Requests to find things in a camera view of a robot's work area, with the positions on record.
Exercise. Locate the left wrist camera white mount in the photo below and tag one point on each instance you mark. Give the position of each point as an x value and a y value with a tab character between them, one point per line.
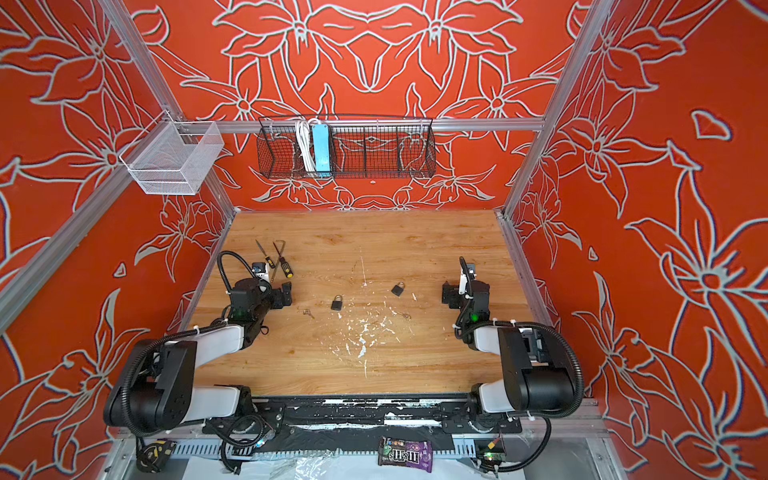
261	270

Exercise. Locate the purple M&M candy bag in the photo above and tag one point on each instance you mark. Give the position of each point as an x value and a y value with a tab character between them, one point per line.
405	453

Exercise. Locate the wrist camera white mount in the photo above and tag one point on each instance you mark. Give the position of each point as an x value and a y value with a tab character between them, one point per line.
467	276
261	270

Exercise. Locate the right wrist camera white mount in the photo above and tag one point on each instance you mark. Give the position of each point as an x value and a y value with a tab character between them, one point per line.
467	276

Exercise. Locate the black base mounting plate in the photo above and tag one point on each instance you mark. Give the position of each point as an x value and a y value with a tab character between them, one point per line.
356	423

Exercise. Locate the black wire wall basket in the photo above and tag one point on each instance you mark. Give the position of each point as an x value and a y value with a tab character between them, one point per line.
362	147

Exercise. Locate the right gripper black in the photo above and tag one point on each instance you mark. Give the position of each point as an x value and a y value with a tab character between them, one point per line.
453	295

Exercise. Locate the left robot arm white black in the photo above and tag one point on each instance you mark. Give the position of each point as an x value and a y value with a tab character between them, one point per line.
156	388

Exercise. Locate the green circuit board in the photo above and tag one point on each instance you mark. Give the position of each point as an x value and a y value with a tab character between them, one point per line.
490	459

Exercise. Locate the black padlock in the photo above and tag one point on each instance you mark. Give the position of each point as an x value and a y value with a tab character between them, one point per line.
337	303
398	289

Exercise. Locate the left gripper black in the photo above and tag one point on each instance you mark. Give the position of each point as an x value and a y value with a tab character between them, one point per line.
278	294

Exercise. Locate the clear plastic wrap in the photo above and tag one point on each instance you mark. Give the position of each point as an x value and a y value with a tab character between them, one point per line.
319	466

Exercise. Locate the small black yellow screwdriver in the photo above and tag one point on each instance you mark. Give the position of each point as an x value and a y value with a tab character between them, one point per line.
268	260

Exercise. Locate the light blue box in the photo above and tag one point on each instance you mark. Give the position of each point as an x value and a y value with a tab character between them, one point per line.
321	142

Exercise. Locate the black yellow tape measure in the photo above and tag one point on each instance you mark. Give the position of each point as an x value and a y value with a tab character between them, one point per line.
152	458

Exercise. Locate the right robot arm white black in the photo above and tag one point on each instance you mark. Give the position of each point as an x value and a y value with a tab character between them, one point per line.
541	373

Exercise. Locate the larger black yellow screwdriver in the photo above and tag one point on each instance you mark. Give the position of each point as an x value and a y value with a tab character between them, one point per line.
285	266

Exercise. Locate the white wire mesh basket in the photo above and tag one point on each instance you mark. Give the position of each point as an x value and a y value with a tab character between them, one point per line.
168	162

